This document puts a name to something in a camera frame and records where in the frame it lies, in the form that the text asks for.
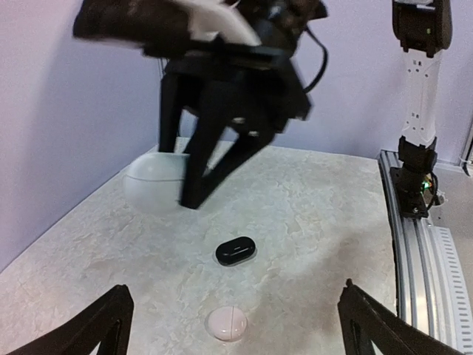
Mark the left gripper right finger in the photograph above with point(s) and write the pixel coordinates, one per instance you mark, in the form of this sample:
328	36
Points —
380	325

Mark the white earbud charging case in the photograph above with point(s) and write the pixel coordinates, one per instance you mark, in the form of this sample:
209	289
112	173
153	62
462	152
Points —
152	183

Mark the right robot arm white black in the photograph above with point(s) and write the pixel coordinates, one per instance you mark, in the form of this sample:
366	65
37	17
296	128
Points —
424	30

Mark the pink earbud charging case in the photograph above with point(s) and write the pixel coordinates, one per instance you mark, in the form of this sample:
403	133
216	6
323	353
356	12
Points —
227	323

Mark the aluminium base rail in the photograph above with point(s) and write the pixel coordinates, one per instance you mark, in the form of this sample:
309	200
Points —
423	251

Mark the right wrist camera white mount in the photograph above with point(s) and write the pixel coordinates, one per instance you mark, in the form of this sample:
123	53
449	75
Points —
163	22

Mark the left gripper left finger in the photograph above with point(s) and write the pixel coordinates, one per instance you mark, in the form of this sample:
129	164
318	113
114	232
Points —
104	325

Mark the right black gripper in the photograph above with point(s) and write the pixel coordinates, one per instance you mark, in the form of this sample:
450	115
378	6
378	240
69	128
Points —
255	91

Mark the black earbud charging case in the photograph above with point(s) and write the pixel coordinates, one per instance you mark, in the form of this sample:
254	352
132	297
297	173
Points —
235	251

